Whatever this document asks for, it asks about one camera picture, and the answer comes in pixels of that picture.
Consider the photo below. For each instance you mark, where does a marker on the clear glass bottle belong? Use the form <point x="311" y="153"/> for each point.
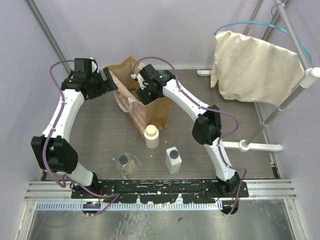
<point x="126" y="165"/>

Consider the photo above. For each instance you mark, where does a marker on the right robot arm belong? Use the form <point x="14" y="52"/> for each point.
<point x="207" y="123"/>

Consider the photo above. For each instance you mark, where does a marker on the white bottle black cap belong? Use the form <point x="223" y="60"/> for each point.
<point x="173" y="160"/>

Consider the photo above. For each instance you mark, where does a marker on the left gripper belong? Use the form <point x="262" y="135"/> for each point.
<point x="107" y="81"/>

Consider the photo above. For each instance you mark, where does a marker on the white rack foot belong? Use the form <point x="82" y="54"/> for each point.
<point x="252" y="146"/>

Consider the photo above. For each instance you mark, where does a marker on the beige round bottle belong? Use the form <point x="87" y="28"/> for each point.
<point x="151" y="136"/>

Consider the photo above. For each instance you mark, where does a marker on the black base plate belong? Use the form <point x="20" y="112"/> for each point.
<point x="160" y="191"/>

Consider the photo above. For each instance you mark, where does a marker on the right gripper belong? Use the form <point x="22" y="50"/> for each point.
<point x="142" y="94"/>

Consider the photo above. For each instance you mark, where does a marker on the brown paper bag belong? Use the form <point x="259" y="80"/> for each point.
<point x="156" y="113"/>

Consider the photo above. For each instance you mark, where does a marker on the cream canvas cloth bag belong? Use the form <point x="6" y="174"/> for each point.
<point x="248" y="69"/>

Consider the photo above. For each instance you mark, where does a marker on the teal hanger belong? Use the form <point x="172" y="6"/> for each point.
<point x="252" y="22"/>

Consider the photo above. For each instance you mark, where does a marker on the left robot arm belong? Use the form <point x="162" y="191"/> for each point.
<point x="52" y="149"/>

